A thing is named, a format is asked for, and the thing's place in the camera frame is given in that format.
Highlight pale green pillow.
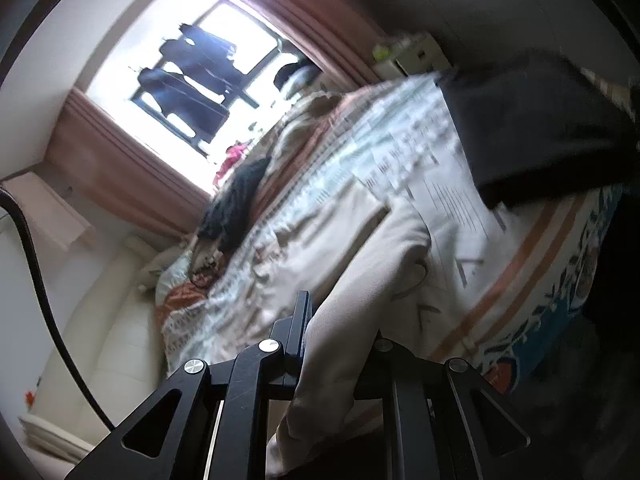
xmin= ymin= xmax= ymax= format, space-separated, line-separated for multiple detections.
xmin=155 ymin=255 xmax=202 ymax=307

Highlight dark clothes pile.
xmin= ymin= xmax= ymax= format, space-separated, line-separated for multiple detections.
xmin=273 ymin=61 xmax=322 ymax=94

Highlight brown duvet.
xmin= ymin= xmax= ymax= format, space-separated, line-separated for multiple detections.
xmin=259 ymin=87 xmax=362 ymax=202

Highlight pink cloth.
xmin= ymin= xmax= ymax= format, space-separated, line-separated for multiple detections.
xmin=214 ymin=142 xmax=250 ymax=187

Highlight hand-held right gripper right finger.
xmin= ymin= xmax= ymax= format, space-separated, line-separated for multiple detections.
xmin=350 ymin=331 xmax=533 ymax=480

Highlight black folded clothes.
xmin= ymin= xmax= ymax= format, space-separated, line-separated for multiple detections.
xmin=439 ymin=52 xmax=640 ymax=211

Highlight grey plush toy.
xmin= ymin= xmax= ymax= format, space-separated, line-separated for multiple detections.
xmin=137 ymin=250 xmax=182 ymax=292

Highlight window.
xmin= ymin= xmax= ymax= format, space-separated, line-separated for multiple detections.
xmin=85 ymin=0 xmax=321 ymax=197

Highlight bed with patterned sheet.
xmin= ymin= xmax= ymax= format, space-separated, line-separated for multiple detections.
xmin=155 ymin=72 xmax=626 ymax=403

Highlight dark hanging jacket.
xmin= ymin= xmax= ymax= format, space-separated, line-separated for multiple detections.
xmin=159 ymin=36 xmax=247 ymax=99

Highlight small dark hanging garment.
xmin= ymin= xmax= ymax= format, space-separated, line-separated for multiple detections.
xmin=179 ymin=21 xmax=239 ymax=55

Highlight beige zip jacket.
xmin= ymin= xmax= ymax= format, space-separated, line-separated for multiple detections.
xmin=250 ymin=195 xmax=434 ymax=479

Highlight white nightstand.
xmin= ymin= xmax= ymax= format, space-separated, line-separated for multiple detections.
xmin=375 ymin=32 xmax=452 ymax=79

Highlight cream hanging cloth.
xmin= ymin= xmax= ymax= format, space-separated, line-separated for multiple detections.
xmin=27 ymin=174 xmax=97 ymax=251

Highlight cream padded headboard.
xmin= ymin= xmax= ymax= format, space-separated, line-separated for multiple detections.
xmin=20 ymin=232 xmax=171 ymax=461

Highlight thick black cable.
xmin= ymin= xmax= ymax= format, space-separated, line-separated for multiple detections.
xmin=0 ymin=185 xmax=119 ymax=434

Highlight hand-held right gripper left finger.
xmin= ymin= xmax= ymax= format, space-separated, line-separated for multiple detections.
xmin=65 ymin=290 xmax=316 ymax=480

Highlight long dark hanging coat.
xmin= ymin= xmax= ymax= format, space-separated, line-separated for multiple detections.
xmin=136 ymin=66 xmax=232 ymax=144

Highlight dark knitted garment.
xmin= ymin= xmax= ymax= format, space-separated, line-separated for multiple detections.
xmin=197 ymin=156 xmax=272 ymax=254

